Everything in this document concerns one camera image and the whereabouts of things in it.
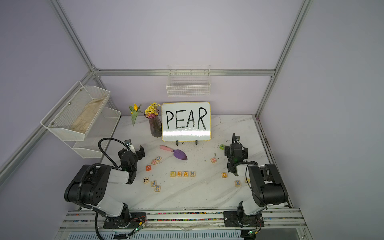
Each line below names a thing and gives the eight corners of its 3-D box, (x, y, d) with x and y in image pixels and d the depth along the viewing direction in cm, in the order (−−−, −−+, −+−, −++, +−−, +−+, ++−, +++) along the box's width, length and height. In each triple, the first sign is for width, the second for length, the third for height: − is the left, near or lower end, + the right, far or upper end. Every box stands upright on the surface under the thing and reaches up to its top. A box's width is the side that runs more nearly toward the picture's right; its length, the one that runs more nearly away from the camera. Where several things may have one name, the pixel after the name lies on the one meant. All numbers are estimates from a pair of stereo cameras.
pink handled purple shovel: (158, 152, 102) (157, 150, 100) (162, 145, 105) (161, 144, 103) (186, 161, 97) (185, 159, 95) (189, 154, 101) (189, 153, 99)
